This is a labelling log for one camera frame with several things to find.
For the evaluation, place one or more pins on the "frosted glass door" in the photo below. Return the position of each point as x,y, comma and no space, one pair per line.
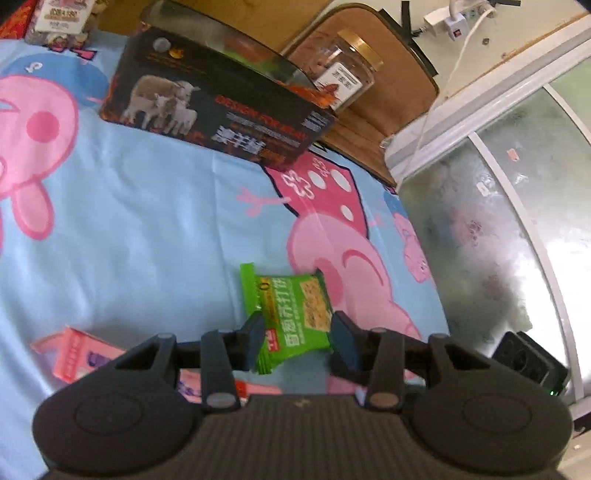
508,207

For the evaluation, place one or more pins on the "square nut jar gold lid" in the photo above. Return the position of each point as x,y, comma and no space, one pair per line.
351,69

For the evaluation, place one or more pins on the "black cardboard box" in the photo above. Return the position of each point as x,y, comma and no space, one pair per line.
207,106

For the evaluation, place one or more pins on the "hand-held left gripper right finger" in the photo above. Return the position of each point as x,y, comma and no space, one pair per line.
344,344

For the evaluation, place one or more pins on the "round nut jar gold lid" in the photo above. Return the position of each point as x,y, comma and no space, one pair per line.
55,23

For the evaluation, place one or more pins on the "cartoon pig printed blanket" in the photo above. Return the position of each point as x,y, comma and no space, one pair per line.
138,207

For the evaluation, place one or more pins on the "wood grain board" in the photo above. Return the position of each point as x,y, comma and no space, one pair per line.
115,16

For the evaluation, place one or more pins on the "white power strip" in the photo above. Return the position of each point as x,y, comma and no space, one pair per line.
455,21

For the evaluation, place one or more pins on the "pink snack packet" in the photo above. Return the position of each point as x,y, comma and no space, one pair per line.
78,355

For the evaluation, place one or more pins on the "dark green cracker packet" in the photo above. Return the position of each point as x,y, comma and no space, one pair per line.
295,304

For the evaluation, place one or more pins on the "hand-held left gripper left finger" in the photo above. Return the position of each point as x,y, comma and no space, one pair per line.
256,338

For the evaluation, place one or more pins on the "red gift box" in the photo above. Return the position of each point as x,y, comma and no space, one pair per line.
14,23

